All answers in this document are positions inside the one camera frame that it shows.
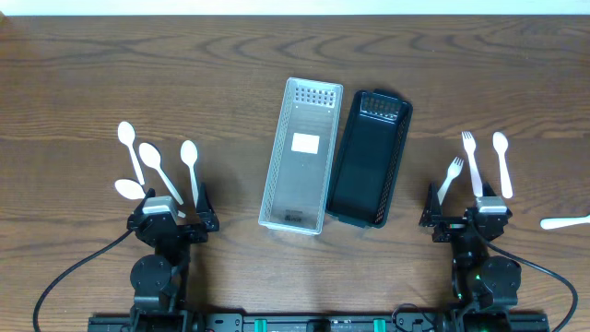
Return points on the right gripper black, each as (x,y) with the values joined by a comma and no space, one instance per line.
(456,222)

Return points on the pale green plastic fork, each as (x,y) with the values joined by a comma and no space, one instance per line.
(556,223)

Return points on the black mounting rail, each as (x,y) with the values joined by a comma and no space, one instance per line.
(399,321)

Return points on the clear plastic mesh basket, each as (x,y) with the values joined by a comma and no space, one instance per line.
(300,166)

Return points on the white plastic spoon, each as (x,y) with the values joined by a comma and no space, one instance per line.
(500,144)
(152,158)
(189,156)
(126,135)

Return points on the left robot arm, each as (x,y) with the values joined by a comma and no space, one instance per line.
(160,279)

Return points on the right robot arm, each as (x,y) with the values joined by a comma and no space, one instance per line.
(483,284)

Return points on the white plastic spoon lowest left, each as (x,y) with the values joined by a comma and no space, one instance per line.
(129,189)

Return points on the white plastic fork short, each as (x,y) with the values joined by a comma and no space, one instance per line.
(453,171)

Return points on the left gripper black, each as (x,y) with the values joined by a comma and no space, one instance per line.
(185,229)

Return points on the white plastic fork long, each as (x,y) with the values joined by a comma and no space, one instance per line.
(470,145)

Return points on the black plastic mesh basket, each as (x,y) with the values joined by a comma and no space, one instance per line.
(363,179)

